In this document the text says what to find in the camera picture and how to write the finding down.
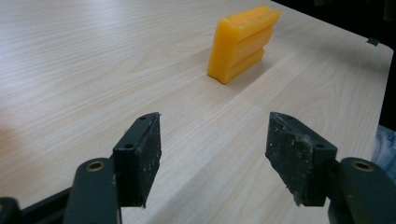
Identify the dark green tape piece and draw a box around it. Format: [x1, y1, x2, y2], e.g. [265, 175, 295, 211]
[366, 36, 381, 48]

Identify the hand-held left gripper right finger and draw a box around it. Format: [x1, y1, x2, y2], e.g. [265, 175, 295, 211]
[264, 111, 338, 207]

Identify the blue white cloth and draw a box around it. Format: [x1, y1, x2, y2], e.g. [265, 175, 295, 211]
[371, 124, 396, 185]

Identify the yellow soap bar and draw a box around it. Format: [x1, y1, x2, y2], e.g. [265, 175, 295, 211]
[206, 4, 282, 85]

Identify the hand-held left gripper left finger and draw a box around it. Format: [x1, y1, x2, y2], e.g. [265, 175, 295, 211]
[112, 111, 163, 209]

